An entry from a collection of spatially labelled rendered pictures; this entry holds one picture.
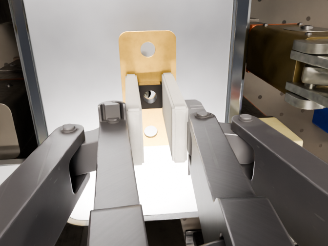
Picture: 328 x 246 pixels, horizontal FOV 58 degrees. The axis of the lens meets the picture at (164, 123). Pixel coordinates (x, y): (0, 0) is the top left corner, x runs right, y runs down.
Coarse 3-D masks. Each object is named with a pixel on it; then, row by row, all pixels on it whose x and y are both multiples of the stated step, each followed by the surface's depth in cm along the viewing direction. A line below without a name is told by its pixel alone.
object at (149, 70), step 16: (128, 32) 19; (144, 32) 19; (160, 32) 19; (128, 48) 20; (160, 48) 20; (128, 64) 20; (144, 64) 20; (160, 64) 20; (144, 80) 20; (160, 80) 21; (144, 96) 21; (160, 96) 20; (144, 112) 21; (160, 112) 21; (144, 128) 22; (160, 128) 22; (144, 144) 22; (160, 144) 22
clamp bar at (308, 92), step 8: (296, 56) 25; (304, 56) 24; (312, 56) 23; (320, 56) 23; (312, 64) 23; (320, 64) 23; (288, 88) 27; (296, 88) 26; (304, 88) 25; (312, 88) 25; (320, 88) 25; (304, 96) 25; (312, 96) 24; (320, 96) 23; (320, 104) 23
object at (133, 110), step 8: (128, 80) 18; (136, 80) 19; (128, 88) 17; (136, 88) 17; (128, 96) 15; (136, 96) 15; (128, 104) 14; (136, 104) 14; (128, 112) 13; (136, 112) 14; (128, 120) 14; (136, 120) 14; (128, 128) 14; (136, 128) 14; (136, 136) 14; (136, 144) 14; (136, 152) 14; (136, 160) 14
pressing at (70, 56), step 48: (48, 0) 26; (96, 0) 27; (144, 0) 27; (192, 0) 28; (240, 0) 28; (48, 48) 28; (96, 48) 28; (144, 48) 29; (192, 48) 29; (240, 48) 30; (48, 96) 30; (96, 96) 30; (192, 96) 31; (240, 96) 32; (144, 192) 36; (192, 192) 36
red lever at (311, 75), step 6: (306, 66) 25; (312, 66) 24; (306, 72) 25; (312, 72) 24; (318, 72) 24; (324, 72) 24; (306, 78) 25; (312, 78) 24; (318, 78) 24; (324, 78) 24; (306, 84) 25; (312, 84) 25; (318, 84) 25; (324, 84) 24
